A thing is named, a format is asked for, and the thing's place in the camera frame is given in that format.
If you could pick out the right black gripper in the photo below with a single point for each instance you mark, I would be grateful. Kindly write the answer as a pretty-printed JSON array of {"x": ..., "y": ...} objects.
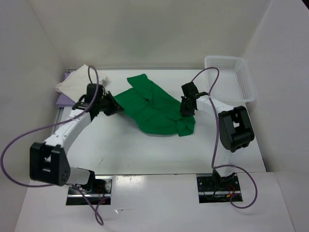
[{"x": 184, "y": 112}]

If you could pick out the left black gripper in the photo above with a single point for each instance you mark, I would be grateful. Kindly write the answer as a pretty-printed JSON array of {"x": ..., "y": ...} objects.
[{"x": 115, "y": 107}]

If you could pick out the green t shirt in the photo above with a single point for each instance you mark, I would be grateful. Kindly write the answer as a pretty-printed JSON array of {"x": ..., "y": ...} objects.
[{"x": 153, "y": 109}]

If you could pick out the cream white t shirt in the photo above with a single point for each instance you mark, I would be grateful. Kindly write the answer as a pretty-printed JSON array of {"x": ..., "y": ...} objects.
[{"x": 76, "y": 83}]

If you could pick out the purple t shirt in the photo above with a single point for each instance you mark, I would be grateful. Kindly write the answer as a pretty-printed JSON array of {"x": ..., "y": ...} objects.
[{"x": 63, "y": 100}]

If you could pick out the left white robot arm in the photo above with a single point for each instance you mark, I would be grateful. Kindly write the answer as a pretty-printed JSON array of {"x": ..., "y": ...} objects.
[{"x": 48, "y": 160}]

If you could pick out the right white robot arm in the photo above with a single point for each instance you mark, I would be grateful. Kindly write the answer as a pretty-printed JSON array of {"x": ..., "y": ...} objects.
[{"x": 233, "y": 127}]

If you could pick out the white plastic basket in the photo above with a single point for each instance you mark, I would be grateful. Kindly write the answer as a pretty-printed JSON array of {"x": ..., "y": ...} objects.
[{"x": 229, "y": 79}]

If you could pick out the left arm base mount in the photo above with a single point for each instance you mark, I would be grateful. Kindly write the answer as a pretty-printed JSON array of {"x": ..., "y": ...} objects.
[{"x": 99, "y": 190}]

